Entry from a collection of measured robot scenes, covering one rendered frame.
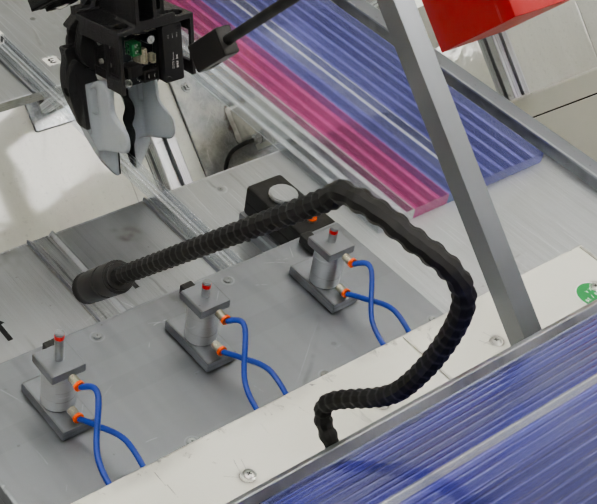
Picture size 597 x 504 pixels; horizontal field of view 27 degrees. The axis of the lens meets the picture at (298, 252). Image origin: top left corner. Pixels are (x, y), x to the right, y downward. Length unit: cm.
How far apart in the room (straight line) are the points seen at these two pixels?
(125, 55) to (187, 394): 31
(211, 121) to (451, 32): 65
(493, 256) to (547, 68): 205
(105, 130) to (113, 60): 7
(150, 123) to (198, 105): 117
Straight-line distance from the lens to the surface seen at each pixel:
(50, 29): 128
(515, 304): 76
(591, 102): 220
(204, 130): 224
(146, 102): 107
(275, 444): 77
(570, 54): 286
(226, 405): 82
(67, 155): 213
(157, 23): 99
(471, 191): 76
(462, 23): 171
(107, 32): 99
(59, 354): 77
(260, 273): 91
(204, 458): 76
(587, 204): 117
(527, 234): 111
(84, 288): 67
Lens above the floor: 191
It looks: 57 degrees down
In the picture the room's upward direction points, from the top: 72 degrees clockwise
